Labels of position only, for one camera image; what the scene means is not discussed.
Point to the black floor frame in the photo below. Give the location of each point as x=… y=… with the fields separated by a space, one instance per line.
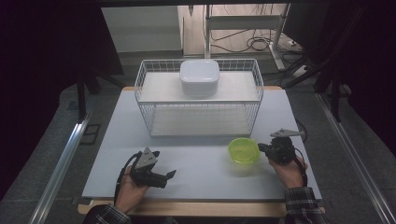
x=90 y=134

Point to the white power strip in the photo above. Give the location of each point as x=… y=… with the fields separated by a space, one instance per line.
x=301 y=71

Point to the black metal stand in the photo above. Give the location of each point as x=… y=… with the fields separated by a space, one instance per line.
x=81 y=99
x=335 y=99

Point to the white metal desk frame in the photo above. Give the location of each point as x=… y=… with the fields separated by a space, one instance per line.
x=243 y=21

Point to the aluminium rail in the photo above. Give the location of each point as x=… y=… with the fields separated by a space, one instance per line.
x=59 y=171
x=355 y=155

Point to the person's left hand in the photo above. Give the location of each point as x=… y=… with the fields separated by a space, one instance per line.
x=130 y=196

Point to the white square bowl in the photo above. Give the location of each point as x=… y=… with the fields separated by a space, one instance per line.
x=199 y=74

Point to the green translucent plastic bowl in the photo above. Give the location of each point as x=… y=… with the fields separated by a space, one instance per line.
x=243 y=151

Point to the person's right hand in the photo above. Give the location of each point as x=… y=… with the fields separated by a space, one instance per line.
x=289 y=174

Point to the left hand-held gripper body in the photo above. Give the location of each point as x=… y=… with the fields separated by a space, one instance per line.
x=148 y=158

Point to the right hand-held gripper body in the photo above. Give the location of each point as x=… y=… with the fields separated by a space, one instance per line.
x=281 y=149

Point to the white cabinet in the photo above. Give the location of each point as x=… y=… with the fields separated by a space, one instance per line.
x=141 y=29

